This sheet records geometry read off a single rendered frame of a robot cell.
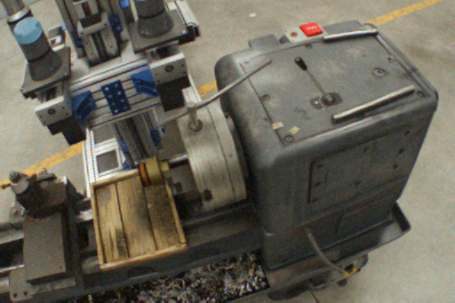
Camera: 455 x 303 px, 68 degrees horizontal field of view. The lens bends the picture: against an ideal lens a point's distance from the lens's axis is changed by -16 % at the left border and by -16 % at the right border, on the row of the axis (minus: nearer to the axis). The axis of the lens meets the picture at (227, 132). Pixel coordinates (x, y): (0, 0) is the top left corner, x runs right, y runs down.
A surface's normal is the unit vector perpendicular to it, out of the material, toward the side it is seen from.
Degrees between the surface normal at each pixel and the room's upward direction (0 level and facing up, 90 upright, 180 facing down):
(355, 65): 0
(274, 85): 0
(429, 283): 0
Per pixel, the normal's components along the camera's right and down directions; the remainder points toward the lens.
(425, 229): -0.12, -0.65
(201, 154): 0.07, -0.11
